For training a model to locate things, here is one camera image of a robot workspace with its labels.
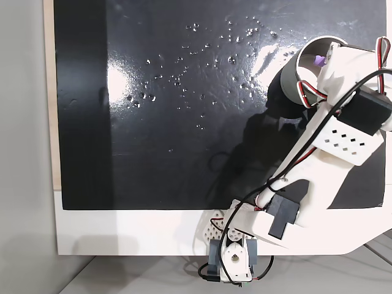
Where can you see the blue-grey table clamp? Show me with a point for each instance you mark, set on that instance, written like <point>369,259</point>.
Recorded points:
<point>213,254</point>

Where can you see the black glossy mat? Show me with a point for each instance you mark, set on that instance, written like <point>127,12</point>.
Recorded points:
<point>183,171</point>

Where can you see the purple ribbed pen grip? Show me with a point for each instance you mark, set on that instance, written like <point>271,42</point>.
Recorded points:
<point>318,61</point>

